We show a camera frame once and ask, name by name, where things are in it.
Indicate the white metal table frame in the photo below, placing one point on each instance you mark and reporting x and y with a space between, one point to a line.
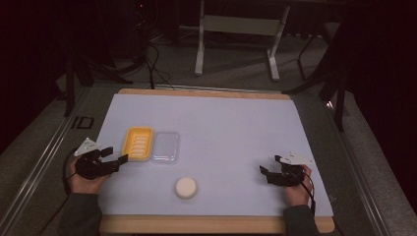
241 24

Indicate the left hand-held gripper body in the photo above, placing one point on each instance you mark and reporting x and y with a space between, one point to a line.
90 165

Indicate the white table mat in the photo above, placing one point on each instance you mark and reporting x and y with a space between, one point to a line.
229 131

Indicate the person's right hand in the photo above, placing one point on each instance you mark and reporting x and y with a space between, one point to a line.
296 195

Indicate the metal floor rail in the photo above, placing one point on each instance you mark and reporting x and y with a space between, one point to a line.
42 157
357 170

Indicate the black stand legs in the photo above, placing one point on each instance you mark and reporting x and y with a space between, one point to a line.
339 95
70 85

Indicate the clear plastic container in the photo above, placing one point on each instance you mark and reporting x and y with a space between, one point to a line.
166 147

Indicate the person's left hand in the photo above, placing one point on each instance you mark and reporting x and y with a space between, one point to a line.
86 185

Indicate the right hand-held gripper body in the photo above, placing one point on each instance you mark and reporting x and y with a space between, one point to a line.
290 172

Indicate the yellow soap dish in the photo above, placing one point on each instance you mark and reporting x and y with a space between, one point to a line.
138 144

